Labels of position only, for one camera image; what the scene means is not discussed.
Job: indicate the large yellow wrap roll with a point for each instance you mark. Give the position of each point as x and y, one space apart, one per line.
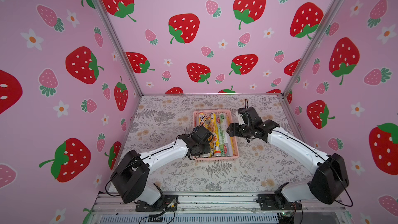
203 120

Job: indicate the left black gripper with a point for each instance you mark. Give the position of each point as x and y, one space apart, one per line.
208 148

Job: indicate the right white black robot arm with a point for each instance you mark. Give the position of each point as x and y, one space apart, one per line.
329 174

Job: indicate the aluminium front rail frame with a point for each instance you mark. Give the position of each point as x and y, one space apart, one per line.
238 207

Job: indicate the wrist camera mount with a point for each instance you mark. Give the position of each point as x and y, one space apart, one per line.
242 116
196 129

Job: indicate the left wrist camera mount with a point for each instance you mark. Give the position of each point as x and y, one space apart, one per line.
196 129

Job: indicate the pink plastic perforated basket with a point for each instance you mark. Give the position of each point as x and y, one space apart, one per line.
227 121

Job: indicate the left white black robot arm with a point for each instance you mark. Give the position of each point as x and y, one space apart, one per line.
131 175

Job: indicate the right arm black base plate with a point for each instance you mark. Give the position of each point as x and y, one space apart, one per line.
272 202

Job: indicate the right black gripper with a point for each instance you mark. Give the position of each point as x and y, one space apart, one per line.
235 129

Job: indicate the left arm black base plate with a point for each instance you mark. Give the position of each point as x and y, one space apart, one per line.
168 203

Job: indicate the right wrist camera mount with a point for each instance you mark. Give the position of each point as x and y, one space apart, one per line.
242 116

